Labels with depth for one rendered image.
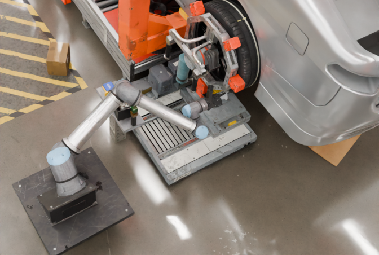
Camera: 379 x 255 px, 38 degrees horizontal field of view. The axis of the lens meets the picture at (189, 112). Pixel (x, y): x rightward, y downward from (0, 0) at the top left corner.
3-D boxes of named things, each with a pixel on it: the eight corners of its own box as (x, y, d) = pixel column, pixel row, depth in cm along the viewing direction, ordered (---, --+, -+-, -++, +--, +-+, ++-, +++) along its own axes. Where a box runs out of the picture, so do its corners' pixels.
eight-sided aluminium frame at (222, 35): (229, 101, 393) (243, 50, 349) (221, 105, 390) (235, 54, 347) (188, 51, 417) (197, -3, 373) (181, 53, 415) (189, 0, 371)
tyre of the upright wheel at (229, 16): (283, 80, 370) (253, -14, 357) (255, 93, 361) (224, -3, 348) (233, 82, 429) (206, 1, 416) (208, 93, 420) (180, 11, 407)
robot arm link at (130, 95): (123, 82, 345) (212, 128, 366) (121, 79, 357) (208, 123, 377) (114, 98, 346) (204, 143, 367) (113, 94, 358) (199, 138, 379)
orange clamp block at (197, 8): (206, 12, 374) (202, -1, 371) (196, 16, 371) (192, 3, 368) (201, 13, 380) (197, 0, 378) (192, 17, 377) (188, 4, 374)
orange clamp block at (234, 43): (235, 48, 359) (241, 45, 351) (225, 52, 356) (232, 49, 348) (231, 38, 359) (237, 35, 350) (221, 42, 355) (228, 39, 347)
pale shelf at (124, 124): (144, 124, 393) (145, 122, 390) (123, 133, 386) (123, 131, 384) (116, 82, 412) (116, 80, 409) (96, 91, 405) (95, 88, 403)
